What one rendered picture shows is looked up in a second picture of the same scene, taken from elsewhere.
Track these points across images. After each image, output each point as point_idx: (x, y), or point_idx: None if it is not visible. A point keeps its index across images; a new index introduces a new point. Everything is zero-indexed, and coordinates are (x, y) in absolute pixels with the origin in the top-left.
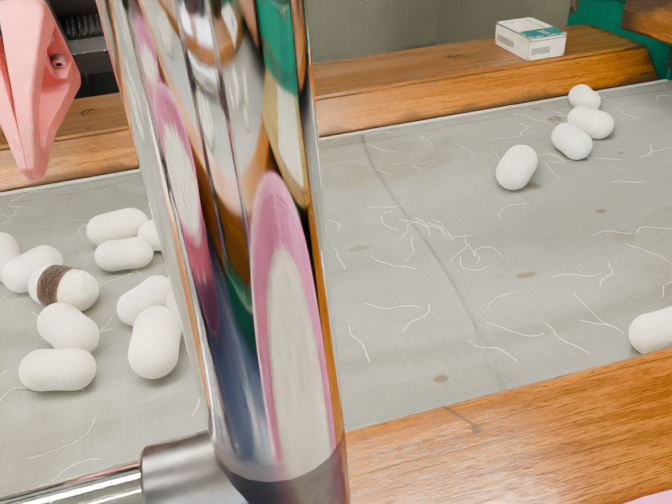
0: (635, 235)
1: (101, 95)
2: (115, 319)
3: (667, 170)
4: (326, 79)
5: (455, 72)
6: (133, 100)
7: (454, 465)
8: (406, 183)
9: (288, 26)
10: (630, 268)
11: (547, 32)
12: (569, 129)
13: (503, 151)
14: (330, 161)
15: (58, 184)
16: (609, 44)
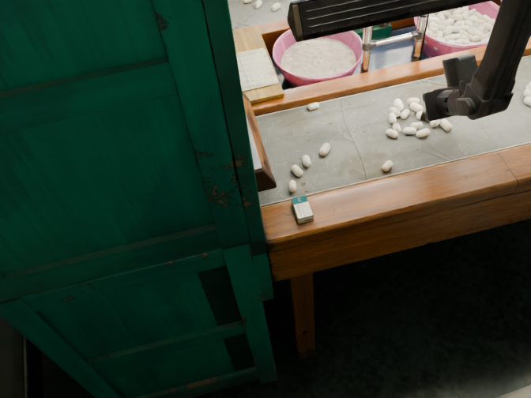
0: (304, 133)
1: (468, 191)
2: (411, 115)
3: (285, 154)
4: (382, 193)
5: (333, 193)
6: None
7: (350, 81)
8: (352, 153)
9: None
10: (310, 124)
11: (298, 198)
12: (307, 158)
13: (324, 167)
14: (375, 165)
15: (457, 159)
16: (270, 212)
